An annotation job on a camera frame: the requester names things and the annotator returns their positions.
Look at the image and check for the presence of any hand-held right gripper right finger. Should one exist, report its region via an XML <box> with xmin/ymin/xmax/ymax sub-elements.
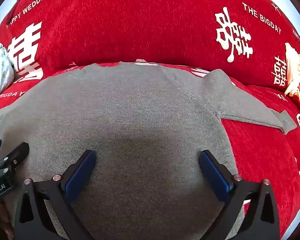
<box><xmin>199</xmin><ymin>150</ymin><xmax>280</xmax><ymax>240</ymax></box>

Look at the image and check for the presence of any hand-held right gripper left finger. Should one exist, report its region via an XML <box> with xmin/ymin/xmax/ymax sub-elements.
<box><xmin>14</xmin><ymin>149</ymin><xmax>97</xmax><ymax>240</ymax></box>

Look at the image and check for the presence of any grey knit sweater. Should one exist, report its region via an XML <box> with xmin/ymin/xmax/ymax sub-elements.
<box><xmin>0</xmin><ymin>61</ymin><xmax>297</xmax><ymax>240</ymax></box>

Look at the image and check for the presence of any cream and red embroidered pillow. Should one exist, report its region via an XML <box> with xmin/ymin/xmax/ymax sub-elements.
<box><xmin>284</xmin><ymin>42</ymin><xmax>300</xmax><ymax>113</ymax></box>

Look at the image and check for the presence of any red printed sofa cover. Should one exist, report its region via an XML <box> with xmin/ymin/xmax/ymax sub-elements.
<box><xmin>0</xmin><ymin>0</ymin><xmax>300</xmax><ymax>240</ymax></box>

